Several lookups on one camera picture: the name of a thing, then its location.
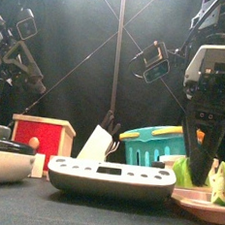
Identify white kitchen scale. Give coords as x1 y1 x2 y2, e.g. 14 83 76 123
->
45 154 179 207

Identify green starfruit piece white cut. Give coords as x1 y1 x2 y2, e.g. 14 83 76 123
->
206 159 225 208

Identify vertical metal frame pole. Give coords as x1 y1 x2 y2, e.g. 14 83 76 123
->
109 0 127 113

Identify small white wooden block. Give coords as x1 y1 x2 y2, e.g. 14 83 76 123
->
29 152 47 180

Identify black pot lid grey knob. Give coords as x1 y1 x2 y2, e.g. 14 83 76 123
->
0 124 39 157

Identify small wooden egg knob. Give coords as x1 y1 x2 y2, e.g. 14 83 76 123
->
27 136 41 151

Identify small white cup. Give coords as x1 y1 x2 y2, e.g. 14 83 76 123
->
158 152 187 172

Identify white toy knife block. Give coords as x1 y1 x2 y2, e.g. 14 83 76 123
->
76 122 115 163

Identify black toy knife handles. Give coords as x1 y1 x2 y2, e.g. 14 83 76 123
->
99 109 123 139

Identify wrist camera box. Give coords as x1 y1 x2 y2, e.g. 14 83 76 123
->
14 7 42 42
139 39 174 86

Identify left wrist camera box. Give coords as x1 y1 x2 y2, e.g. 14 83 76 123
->
14 7 42 42

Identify pink toy plate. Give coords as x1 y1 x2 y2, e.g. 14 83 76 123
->
168 182 225 225

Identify teal basket yellow handles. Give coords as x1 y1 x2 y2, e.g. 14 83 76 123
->
116 119 190 171

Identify small orange toy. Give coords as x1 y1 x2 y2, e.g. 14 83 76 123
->
194 127 207 145

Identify red wooden box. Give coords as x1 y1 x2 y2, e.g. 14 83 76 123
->
7 112 79 175

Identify black camera cable loop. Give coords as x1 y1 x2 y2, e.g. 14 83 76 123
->
127 50 147 80

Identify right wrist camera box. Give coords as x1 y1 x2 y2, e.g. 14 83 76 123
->
139 39 174 86

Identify white toy pot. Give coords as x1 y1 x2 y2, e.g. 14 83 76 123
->
0 148 38 189

